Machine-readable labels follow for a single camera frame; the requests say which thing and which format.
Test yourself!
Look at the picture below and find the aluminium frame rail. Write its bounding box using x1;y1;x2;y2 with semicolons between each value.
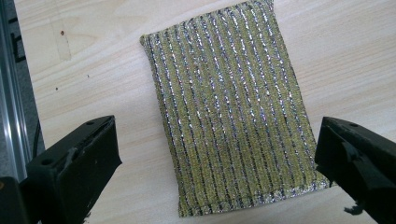
0;0;32;183

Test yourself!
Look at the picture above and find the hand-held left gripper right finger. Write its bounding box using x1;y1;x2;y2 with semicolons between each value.
314;116;396;224

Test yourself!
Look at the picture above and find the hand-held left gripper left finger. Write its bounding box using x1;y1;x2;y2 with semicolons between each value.
19;115;122;224

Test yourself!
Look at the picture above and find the yellow glitter striped scouring sponge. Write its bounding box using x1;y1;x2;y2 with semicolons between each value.
139;0;332;218

